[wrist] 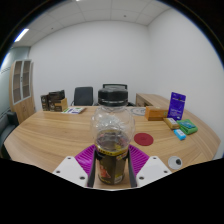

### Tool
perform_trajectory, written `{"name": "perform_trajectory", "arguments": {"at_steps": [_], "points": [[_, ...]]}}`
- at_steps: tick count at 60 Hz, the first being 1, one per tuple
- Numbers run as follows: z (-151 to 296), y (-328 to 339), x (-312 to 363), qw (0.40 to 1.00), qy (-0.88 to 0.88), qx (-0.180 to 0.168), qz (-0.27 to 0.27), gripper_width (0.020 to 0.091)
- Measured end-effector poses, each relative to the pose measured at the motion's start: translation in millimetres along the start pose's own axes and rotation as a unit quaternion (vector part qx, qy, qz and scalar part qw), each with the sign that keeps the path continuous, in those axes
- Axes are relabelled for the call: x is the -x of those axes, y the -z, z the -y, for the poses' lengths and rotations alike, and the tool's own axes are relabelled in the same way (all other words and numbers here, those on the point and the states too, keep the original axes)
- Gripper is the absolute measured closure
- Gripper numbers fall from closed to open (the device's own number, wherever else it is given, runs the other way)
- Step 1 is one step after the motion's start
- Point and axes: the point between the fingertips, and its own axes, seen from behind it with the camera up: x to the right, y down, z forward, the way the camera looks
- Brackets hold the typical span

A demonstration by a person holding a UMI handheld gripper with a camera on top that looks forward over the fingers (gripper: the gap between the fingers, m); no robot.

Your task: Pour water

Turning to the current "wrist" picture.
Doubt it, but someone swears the orange cardboard box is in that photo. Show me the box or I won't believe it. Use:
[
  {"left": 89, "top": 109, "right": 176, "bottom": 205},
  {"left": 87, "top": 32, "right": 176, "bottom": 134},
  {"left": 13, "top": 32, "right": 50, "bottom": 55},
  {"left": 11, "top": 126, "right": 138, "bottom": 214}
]
[{"left": 144, "top": 105, "right": 169, "bottom": 122}]

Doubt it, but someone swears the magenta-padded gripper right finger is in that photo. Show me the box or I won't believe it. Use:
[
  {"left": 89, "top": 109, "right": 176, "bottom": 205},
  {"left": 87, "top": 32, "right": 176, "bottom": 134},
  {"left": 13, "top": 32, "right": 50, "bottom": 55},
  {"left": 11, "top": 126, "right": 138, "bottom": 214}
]
[{"left": 128, "top": 144, "right": 172, "bottom": 188}]

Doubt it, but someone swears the black mesh office chair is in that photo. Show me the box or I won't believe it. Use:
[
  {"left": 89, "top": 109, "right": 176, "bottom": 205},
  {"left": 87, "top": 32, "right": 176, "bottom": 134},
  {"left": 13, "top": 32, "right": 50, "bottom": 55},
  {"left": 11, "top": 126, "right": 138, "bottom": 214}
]
[{"left": 101, "top": 83, "right": 136, "bottom": 107}]

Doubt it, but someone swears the small dark brown box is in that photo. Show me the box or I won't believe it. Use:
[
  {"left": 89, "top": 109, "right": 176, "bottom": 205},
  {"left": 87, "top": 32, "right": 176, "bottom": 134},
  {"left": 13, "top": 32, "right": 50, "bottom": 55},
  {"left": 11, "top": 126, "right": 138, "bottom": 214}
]
[{"left": 40, "top": 94, "right": 51, "bottom": 112}]

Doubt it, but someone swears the small blue box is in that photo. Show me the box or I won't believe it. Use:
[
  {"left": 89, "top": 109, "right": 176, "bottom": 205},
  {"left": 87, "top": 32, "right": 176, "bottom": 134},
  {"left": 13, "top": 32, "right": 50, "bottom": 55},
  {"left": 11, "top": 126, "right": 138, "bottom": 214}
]
[{"left": 173, "top": 128, "right": 187, "bottom": 141}]

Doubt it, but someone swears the round white printed disc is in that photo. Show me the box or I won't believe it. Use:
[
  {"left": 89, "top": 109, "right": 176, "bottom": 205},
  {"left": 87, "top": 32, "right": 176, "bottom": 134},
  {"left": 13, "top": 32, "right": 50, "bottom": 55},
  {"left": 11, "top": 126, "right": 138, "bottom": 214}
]
[{"left": 131, "top": 106, "right": 148, "bottom": 117}]

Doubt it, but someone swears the rectangular ceiling light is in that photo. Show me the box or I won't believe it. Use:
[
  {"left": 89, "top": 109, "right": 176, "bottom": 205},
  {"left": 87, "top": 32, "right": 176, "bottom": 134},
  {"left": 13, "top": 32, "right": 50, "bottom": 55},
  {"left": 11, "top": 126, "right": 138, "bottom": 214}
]
[{"left": 13, "top": 28, "right": 30, "bottom": 43}]

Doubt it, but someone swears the flat round red coaster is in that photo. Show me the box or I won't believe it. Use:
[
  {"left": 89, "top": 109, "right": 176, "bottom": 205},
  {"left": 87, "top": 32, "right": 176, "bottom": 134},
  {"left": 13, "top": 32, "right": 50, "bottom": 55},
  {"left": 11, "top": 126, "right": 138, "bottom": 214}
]
[{"left": 133, "top": 132, "right": 155, "bottom": 147}]

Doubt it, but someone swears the clear black-capped drink bottle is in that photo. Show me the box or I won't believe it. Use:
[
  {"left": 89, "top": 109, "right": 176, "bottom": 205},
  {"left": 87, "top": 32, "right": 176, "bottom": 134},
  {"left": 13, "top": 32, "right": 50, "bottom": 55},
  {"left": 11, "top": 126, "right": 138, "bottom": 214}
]
[{"left": 90, "top": 84, "right": 136, "bottom": 185}]

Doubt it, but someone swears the black padded office chair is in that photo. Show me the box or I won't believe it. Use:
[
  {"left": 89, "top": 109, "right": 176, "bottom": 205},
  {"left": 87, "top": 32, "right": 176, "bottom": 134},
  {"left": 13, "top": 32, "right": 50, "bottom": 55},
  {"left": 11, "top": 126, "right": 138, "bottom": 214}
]
[{"left": 71, "top": 86, "right": 95, "bottom": 107}]

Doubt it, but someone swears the purple foil packet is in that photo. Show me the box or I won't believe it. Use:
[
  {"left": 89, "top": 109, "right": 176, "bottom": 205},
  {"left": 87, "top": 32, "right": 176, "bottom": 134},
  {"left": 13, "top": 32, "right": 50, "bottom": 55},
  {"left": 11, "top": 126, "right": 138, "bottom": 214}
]
[{"left": 167, "top": 91, "right": 187, "bottom": 121}]

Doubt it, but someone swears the green flat box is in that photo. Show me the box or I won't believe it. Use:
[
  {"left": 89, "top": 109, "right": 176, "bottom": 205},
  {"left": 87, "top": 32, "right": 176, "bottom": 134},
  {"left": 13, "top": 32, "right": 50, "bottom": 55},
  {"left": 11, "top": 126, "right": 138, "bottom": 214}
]
[{"left": 176, "top": 118, "right": 199, "bottom": 136}]

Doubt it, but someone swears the kraft cardboard box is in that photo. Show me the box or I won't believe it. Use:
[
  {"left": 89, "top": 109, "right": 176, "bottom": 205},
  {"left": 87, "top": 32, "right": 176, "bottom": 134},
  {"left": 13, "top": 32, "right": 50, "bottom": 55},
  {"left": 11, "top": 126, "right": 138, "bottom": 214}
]
[{"left": 49, "top": 98, "right": 69, "bottom": 112}]

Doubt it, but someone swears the tan snack packet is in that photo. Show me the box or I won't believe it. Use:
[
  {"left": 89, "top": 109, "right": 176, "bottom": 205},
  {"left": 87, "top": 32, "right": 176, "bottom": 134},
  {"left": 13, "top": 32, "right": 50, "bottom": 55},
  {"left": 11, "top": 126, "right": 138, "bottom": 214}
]
[{"left": 163, "top": 117, "right": 180, "bottom": 130}]

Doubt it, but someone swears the wooden glass-door cabinet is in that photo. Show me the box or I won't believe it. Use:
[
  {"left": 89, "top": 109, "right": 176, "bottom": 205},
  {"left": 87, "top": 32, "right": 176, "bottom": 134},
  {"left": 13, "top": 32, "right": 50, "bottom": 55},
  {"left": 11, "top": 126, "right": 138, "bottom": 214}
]
[{"left": 9, "top": 59, "right": 36, "bottom": 124}]

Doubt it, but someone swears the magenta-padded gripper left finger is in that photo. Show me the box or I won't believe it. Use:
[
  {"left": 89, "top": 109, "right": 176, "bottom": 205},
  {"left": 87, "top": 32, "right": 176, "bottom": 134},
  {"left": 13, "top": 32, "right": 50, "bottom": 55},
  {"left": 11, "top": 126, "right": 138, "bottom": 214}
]
[{"left": 52, "top": 144, "right": 98, "bottom": 188}]

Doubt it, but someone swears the small white round device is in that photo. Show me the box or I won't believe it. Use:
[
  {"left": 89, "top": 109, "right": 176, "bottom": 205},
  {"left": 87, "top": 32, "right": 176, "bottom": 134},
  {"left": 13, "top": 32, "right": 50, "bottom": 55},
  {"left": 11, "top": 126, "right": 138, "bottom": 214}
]
[{"left": 167, "top": 155, "right": 184, "bottom": 171}]

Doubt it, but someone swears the black sofa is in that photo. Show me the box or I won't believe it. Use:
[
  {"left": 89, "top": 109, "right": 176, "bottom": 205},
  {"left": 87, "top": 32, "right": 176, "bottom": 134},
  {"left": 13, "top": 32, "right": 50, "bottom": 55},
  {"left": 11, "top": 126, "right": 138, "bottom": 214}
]
[{"left": 0, "top": 111, "right": 19, "bottom": 158}]

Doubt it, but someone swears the wooden side desk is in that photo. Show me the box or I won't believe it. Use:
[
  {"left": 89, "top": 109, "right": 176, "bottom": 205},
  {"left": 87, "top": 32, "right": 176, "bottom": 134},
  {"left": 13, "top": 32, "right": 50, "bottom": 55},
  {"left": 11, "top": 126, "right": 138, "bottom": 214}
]
[{"left": 135, "top": 93, "right": 171, "bottom": 110}]

